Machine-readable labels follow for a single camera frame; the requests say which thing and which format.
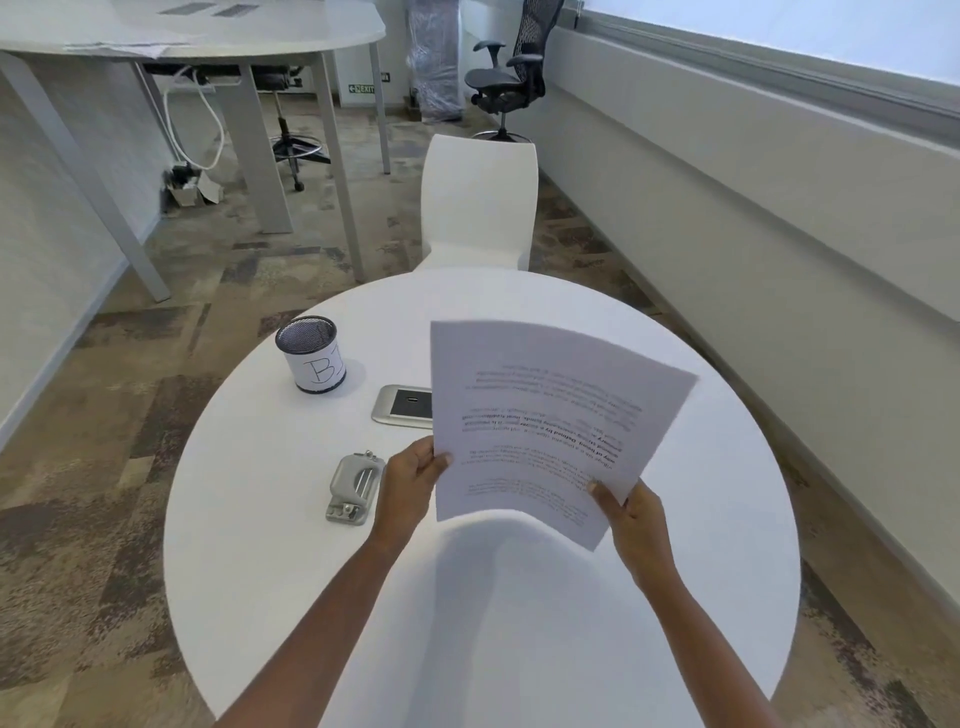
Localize black mesh office chair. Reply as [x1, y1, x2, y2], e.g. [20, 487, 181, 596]
[464, 0, 565, 143]

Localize person's right hand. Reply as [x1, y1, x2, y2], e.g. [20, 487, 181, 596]
[585, 480, 679, 591]

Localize white cable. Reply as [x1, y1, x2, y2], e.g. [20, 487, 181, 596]
[162, 66, 228, 171]

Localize person's right forearm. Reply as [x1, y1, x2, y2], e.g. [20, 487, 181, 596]
[634, 561, 790, 728]

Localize white office desk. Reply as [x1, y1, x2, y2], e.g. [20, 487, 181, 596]
[0, 0, 393, 303]

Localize round white table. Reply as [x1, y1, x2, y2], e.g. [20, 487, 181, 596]
[163, 267, 803, 728]

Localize small white cardboard box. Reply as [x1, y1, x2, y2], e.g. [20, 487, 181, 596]
[165, 164, 225, 217]

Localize silver hole punch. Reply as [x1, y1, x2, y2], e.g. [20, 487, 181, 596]
[324, 450, 387, 524]

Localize plastic wrapped chair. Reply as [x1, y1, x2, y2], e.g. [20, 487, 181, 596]
[405, 0, 464, 125]

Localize person's left forearm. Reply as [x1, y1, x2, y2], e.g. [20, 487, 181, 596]
[213, 529, 408, 728]

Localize person's left hand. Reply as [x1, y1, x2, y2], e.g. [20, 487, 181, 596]
[370, 435, 455, 552]

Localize black drafting stool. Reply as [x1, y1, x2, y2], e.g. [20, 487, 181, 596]
[250, 65, 331, 192]

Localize white printed paper sheets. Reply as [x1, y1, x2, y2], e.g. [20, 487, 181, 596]
[429, 320, 701, 553]

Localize papers on desk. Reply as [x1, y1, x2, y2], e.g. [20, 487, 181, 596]
[0, 0, 198, 59]

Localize white plastic chair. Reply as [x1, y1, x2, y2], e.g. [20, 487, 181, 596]
[413, 134, 540, 273]

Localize black mesh pen cup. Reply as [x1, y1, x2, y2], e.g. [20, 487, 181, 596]
[274, 315, 349, 394]

